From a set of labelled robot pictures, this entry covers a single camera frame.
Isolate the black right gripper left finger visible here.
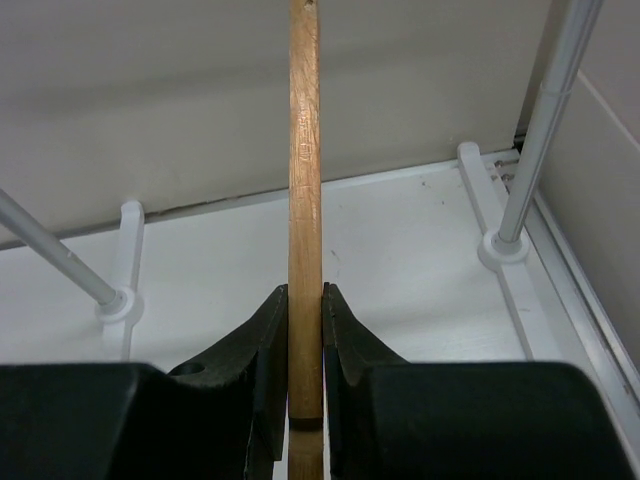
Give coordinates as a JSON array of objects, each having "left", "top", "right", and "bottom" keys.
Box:
[{"left": 167, "top": 284, "right": 290, "bottom": 480}]

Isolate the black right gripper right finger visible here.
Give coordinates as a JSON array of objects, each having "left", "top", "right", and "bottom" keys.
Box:
[{"left": 322, "top": 283, "right": 415, "bottom": 479}]

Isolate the wooden clothes hanger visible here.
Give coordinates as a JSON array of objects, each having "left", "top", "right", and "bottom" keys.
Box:
[{"left": 287, "top": 1, "right": 324, "bottom": 479}]

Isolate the white silver clothes rack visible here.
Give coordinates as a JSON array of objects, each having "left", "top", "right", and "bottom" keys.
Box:
[{"left": 1, "top": 1, "right": 602, "bottom": 361}]

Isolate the silver aluminium frame rail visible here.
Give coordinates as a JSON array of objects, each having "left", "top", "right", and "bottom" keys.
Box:
[{"left": 497, "top": 194, "right": 639, "bottom": 462}]

